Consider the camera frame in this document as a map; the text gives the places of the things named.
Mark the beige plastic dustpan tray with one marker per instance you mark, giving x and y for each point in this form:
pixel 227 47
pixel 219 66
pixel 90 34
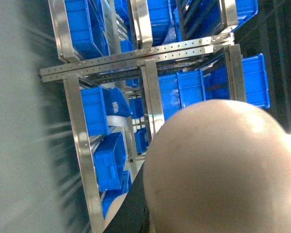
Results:
pixel 218 166

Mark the steel shelf rack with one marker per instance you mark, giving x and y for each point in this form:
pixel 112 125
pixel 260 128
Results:
pixel 129 65

